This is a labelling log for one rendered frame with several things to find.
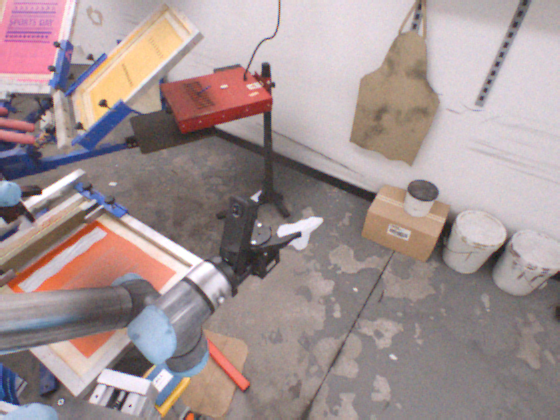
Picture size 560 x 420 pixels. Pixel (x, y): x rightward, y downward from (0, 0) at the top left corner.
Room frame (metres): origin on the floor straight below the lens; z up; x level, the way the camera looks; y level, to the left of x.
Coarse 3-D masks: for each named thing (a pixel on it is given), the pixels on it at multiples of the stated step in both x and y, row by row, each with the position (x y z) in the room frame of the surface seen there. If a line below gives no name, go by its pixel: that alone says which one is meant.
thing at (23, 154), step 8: (0, 128) 1.68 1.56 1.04; (24, 144) 1.52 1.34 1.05; (0, 152) 1.49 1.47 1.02; (8, 152) 1.49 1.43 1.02; (16, 152) 1.49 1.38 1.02; (24, 152) 1.46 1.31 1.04; (40, 152) 1.51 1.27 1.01; (0, 160) 1.44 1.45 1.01; (8, 160) 1.46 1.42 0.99; (16, 160) 1.47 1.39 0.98; (24, 160) 1.45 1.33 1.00; (32, 160) 1.47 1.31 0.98; (32, 168) 1.45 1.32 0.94
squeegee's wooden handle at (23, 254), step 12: (72, 216) 1.00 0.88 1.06; (84, 216) 1.04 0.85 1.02; (48, 228) 0.93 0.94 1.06; (60, 228) 0.95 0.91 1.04; (72, 228) 0.98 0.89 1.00; (36, 240) 0.87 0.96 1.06; (48, 240) 0.90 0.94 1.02; (12, 252) 0.81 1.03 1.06; (24, 252) 0.82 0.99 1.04; (36, 252) 0.85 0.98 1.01; (0, 264) 0.76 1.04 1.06; (12, 264) 0.78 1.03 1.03
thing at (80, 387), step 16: (64, 208) 1.12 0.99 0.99; (48, 224) 1.04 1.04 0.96; (128, 224) 1.02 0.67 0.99; (16, 240) 0.93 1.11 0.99; (160, 240) 0.93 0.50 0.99; (0, 256) 0.86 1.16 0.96; (176, 256) 0.86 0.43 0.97; (192, 256) 0.84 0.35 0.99; (32, 352) 0.46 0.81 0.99; (48, 352) 0.46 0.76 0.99; (112, 352) 0.46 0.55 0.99; (48, 368) 0.41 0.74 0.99; (64, 368) 0.41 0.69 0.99; (96, 368) 0.41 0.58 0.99; (64, 384) 0.36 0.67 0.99; (80, 384) 0.36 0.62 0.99; (96, 384) 0.37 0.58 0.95
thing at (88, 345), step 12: (36, 264) 0.83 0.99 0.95; (72, 264) 0.83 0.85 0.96; (24, 276) 0.77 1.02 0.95; (60, 276) 0.77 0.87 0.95; (72, 276) 0.77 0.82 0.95; (12, 288) 0.72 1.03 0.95; (48, 288) 0.72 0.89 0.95; (96, 336) 0.53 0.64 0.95; (108, 336) 0.53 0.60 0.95; (84, 348) 0.49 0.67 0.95; (96, 348) 0.49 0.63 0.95
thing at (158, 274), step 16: (96, 224) 1.05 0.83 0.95; (112, 240) 0.95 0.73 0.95; (128, 240) 0.95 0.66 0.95; (80, 256) 0.87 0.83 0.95; (96, 256) 0.87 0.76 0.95; (144, 256) 0.87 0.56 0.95; (144, 272) 0.79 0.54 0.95; (160, 272) 0.79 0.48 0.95; (176, 272) 0.79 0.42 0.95; (160, 288) 0.72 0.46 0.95
